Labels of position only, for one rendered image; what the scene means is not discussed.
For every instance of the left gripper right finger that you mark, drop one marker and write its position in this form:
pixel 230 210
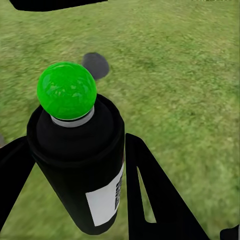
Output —
pixel 174 219

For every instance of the pesticide atomizer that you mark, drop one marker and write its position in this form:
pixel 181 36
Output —
pixel 77 138

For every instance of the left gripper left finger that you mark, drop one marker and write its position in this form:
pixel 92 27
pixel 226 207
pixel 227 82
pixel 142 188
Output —
pixel 16 164

